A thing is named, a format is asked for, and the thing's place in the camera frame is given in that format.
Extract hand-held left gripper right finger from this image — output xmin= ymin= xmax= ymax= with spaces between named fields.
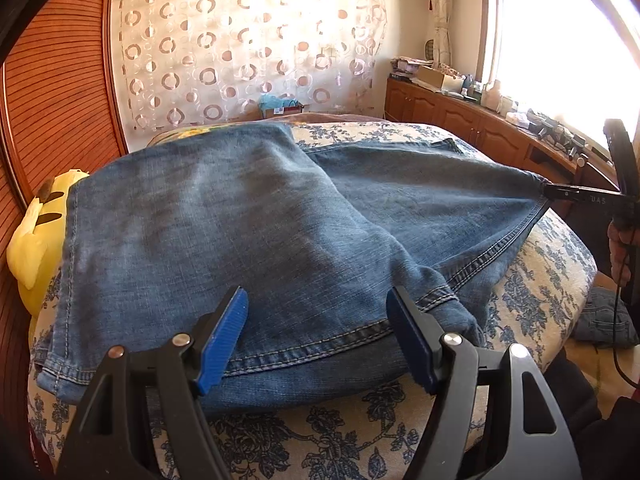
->
xmin=386 ymin=286 xmax=583 ymax=480

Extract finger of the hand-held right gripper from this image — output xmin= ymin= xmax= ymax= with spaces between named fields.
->
xmin=542 ymin=184 xmax=621 ymax=207

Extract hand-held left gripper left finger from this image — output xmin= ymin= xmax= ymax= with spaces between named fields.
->
xmin=55 ymin=286 xmax=250 ymax=480

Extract blue denim pants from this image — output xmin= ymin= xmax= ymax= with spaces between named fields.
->
xmin=35 ymin=121 xmax=551 ymax=416

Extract person's right hand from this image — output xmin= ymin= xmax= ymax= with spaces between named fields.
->
xmin=606 ymin=220 xmax=635 ymax=288

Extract pile of dark tools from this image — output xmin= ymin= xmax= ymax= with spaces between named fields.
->
xmin=520 ymin=109 xmax=603 ymax=162

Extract blue floral bedspread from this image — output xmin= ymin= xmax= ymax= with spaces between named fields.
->
xmin=27 ymin=121 xmax=598 ymax=480

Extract folded denim cloth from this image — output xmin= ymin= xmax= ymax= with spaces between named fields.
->
xmin=572 ymin=285 xmax=638 ymax=348

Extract wooden cabinet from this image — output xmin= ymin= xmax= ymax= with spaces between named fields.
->
xmin=384 ymin=76 xmax=621 ymax=196

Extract bright window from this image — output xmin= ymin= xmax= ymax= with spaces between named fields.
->
xmin=482 ymin=0 xmax=640 ymax=133

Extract open cardboard box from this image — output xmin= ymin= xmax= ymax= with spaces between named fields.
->
xmin=415 ymin=65 xmax=462 ymax=94

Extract yellow plush toy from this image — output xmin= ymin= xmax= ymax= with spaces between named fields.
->
xmin=7 ymin=169 xmax=91 ymax=343

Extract stack of papers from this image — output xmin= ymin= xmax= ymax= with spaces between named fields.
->
xmin=390 ymin=56 xmax=432 ymax=82

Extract person's dark clothing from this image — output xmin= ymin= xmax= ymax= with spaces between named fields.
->
xmin=542 ymin=347 xmax=640 ymax=480

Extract beige window curtain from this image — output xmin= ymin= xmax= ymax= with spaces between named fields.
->
xmin=427 ymin=0 xmax=453 ymax=66

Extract cardboard box with blue bag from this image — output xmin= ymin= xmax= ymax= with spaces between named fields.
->
xmin=257 ymin=92 xmax=305 ymax=122

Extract wooden headboard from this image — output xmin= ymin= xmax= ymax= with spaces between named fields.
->
xmin=0 ymin=0 xmax=130 ymax=411

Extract circle-patterned sheer curtain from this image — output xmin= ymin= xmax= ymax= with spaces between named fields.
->
xmin=112 ymin=0 xmax=388 ymax=133

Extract black cable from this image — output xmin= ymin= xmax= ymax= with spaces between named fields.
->
xmin=611 ymin=280 xmax=640 ymax=388

